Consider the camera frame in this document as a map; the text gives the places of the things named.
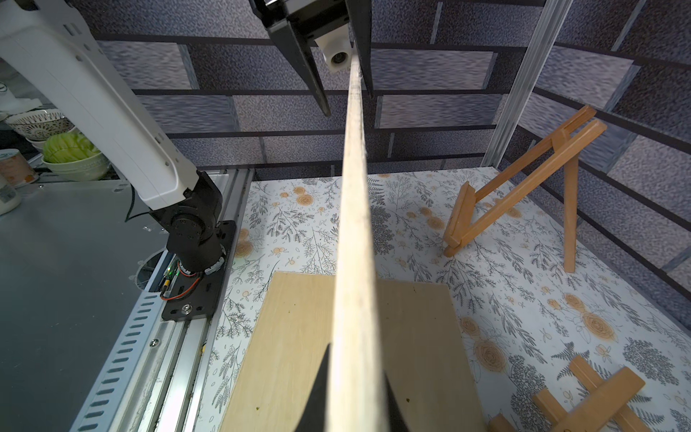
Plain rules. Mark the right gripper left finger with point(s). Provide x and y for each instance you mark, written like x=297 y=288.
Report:
x=314 y=414

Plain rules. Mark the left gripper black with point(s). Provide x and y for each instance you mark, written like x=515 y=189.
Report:
x=290 y=24

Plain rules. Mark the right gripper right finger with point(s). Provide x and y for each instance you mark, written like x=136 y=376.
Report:
x=395 y=418

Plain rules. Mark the plywood board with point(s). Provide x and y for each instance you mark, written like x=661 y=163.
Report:
x=423 y=356
x=356 y=394

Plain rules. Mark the wooden easel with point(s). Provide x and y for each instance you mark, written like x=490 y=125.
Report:
x=588 y=399
x=566 y=143

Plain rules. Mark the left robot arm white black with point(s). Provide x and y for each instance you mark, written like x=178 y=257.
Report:
x=50 y=44

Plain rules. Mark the floral table mat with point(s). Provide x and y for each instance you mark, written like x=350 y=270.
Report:
x=523 y=317

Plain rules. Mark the bowl with green vegetable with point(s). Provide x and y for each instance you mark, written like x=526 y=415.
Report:
x=72 y=156

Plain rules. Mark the patterned ceramic bowl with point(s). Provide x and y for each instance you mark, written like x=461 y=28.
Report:
x=39 y=125

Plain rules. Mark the patterned paper cup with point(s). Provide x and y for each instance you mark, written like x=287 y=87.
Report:
x=15 y=168

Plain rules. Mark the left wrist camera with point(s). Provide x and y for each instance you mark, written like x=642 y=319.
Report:
x=336 y=48

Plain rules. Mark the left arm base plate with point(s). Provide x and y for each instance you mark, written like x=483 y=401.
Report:
x=195 y=296

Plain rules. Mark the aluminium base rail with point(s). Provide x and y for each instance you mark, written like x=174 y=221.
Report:
x=154 y=376

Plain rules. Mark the left aluminium frame post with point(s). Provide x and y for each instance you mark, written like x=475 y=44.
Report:
x=538 y=50

